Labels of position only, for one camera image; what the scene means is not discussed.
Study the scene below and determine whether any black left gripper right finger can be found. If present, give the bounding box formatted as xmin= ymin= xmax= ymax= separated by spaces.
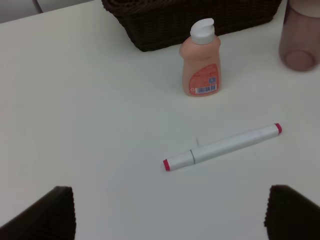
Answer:
xmin=264 ymin=185 xmax=320 ymax=240

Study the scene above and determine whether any translucent pink plastic cup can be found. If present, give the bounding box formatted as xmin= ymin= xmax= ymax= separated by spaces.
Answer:
xmin=278 ymin=0 xmax=320 ymax=72

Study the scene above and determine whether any dark brown wicker basket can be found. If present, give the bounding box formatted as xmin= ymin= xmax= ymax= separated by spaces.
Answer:
xmin=102 ymin=0 xmax=281 ymax=52

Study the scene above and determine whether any white marker with pink ends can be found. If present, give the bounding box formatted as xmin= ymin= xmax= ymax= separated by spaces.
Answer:
xmin=163 ymin=123 xmax=283 ymax=172

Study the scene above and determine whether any pink lotion bottle white cap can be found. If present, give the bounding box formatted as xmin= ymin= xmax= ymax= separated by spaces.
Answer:
xmin=179 ymin=18 xmax=221 ymax=97

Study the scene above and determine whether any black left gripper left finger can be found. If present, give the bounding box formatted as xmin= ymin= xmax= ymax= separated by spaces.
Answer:
xmin=0 ymin=186 xmax=76 ymax=240

